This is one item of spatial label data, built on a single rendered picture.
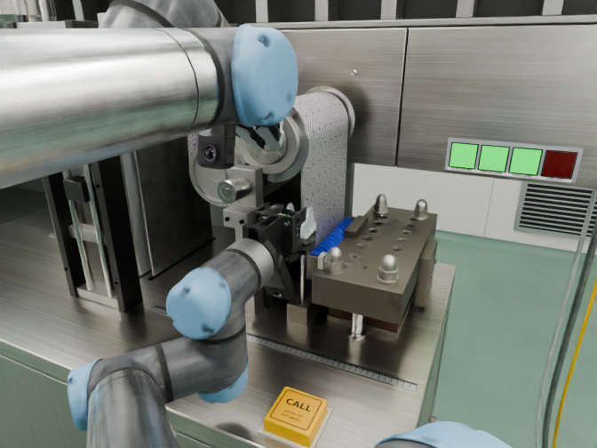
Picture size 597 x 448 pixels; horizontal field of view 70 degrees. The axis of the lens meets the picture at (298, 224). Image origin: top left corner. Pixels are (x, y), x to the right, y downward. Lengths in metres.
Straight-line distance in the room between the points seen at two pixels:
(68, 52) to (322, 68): 0.84
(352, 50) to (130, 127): 0.80
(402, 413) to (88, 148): 0.58
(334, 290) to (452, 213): 2.81
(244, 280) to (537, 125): 0.68
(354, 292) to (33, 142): 0.59
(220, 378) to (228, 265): 0.15
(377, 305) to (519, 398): 1.52
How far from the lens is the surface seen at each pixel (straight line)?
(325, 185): 0.86
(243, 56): 0.33
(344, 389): 0.73
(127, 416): 0.43
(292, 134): 0.72
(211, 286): 0.51
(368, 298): 0.74
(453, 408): 2.06
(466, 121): 0.99
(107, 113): 0.26
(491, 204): 3.48
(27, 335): 0.97
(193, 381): 0.58
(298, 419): 0.65
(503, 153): 0.99
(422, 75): 0.99
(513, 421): 2.10
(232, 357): 0.58
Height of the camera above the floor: 1.40
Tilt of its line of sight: 22 degrees down
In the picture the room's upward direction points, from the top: straight up
